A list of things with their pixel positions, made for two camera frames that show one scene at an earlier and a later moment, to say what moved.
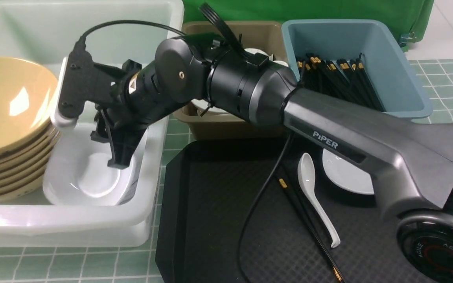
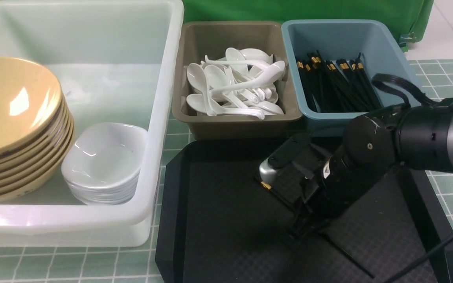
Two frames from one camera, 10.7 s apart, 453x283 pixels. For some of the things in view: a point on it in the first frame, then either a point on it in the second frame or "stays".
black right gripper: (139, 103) to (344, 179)
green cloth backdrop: (412, 16) stays
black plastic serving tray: (266, 210) stays
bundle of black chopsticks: (348, 80) stays
